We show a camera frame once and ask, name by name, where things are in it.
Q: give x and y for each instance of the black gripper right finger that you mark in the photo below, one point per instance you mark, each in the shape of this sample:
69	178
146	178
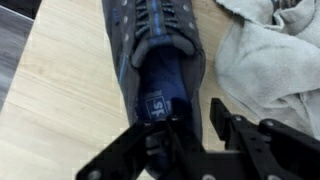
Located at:
276	150

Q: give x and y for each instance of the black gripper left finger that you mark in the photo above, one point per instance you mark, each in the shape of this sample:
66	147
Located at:
140	146

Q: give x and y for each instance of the beige crumpled towel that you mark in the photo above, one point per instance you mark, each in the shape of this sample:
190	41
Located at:
273	66

